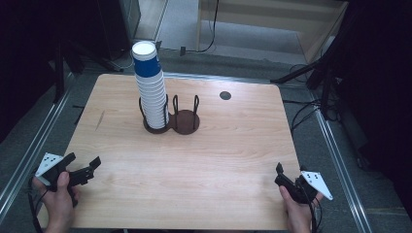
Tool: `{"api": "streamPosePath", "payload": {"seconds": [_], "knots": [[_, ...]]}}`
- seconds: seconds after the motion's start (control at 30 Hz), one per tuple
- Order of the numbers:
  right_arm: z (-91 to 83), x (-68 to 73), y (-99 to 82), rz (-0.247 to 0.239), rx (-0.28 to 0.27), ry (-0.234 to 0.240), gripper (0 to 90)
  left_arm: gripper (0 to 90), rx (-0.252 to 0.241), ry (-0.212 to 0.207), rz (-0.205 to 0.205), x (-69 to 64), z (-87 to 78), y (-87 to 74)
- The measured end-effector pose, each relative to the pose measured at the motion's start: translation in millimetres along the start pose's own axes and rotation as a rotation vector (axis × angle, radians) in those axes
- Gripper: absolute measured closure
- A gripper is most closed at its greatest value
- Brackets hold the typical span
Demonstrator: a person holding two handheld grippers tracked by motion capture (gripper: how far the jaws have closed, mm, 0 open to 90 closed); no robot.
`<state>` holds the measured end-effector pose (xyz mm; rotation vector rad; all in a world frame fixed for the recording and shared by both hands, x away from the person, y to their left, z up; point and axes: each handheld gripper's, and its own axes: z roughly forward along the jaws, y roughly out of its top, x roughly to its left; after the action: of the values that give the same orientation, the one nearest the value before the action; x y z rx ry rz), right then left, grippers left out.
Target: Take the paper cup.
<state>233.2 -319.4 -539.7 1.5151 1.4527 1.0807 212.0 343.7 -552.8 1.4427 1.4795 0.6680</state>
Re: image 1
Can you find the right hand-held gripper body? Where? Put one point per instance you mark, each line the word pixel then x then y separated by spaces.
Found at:
pixel 315 183

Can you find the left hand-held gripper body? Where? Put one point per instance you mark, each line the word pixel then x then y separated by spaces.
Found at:
pixel 48 163

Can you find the stack of ribbed paper cups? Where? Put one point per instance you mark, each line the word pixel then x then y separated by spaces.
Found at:
pixel 153 103

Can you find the blue ribbed paper cup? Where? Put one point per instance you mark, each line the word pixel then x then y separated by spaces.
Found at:
pixel 147 66

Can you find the person's right hand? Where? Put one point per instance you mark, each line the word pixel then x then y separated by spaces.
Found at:
pixel 299 216

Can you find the person's left hand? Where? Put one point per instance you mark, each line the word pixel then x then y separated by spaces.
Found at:
pixel 60 207

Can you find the black metal stand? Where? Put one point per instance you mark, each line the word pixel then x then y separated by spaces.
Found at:
pixel 59 74
pixel 325 87

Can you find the dark round table grommet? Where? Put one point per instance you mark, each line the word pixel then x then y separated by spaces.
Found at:
pixel 225 95

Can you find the black curtain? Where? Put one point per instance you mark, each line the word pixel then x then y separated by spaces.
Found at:
pixel 379 81

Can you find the dark cabinet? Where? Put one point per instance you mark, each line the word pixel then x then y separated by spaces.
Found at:
pixel 120 26

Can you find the metal floor rail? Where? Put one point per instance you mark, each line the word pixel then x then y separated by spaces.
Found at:
pixel 32 152
pixel 343 174

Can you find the light wooden furniture frame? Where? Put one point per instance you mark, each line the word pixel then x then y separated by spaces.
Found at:
pixel 259 16

